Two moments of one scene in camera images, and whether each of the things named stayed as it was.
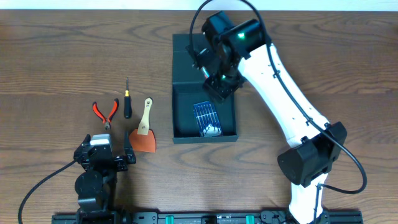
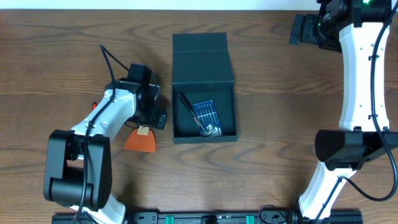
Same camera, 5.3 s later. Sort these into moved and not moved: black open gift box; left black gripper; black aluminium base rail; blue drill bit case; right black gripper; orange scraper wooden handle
Moved: left black gripper; right black gripper
Not moved: black aluminium base rail; orange scraper wooden handle; blue drill bit case; black open gift box
